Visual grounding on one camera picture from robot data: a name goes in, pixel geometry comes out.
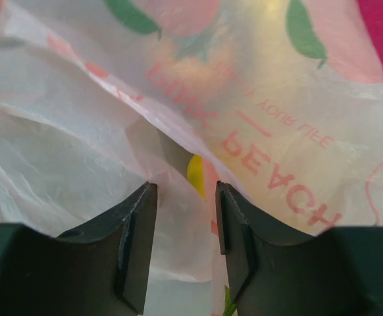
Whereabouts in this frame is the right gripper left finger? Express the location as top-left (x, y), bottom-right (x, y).
top-left (0, 182), bottom-right (158, 315)

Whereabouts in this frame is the pink plastic bag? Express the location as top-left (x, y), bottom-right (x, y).
top-left (0, 1), bottom-right (383, 315)

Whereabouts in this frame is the yellow fake fruit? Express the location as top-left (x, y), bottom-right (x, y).
top-left (186, 155), bottom-right (207, 201)

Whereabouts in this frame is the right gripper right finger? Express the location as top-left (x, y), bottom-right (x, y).
top-left (216, 182), bottom-right (383, 315)

